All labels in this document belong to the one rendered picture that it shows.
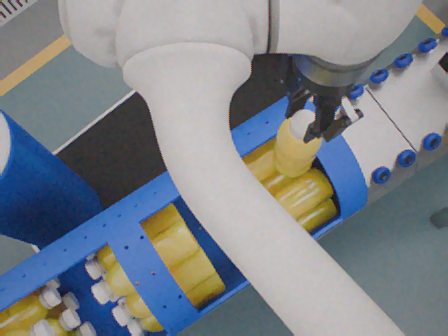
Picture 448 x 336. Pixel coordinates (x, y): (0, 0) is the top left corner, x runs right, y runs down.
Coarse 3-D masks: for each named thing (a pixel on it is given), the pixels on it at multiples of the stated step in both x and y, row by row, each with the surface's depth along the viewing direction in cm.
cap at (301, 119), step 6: (294, 114) 78; (300, 114) 78; (306, 114) 78; (312, 114) 78; (294, 120) 78; (300, 120) 78; (306, 120) 78; (312, 120) 78; (294, 126) 78; (300, 126) 78; (306, 126) 78; (294, 132) 79; (300, 132) 77
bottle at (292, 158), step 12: (288, 120) 82; (288, 132) 81; (276, 144) 87; (288, 144) 82; (300, 144) 81; (312, 144) 81; (276, 156) 91; (288, 156) 85; (300, 156) 83; (312, 156) 85; (276, 168) 96; (288, 168) 91; (300, 168) 90
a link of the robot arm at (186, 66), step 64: (64, 0) 41; (128, 0) 39; (192, 0) 38; (256, 0) 40; (128, 64) 40; (192, 64) 39; (192, 128) 39; (192, 192) 39; (256, 192) 39; (256, 256) 38; (320, 256) 38; (320, 320) 36; (384, 320) 37
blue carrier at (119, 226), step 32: (256, 128) 104; (320, 160) 99; (352, 160) 100; (160, 192) 101; (352, 192) 103; (96, 224) 101; (128, 224) 98; (192, 224) 123; (32, 256) 103; (64, 256) 97; (128, 256) 95; (224, 256) 121; (0, 288) 97; (32, 288) 95; (64, 288) 118; (160, 288) 95; (96, 320) 118; (160, 320) 97; (192, 320) 102
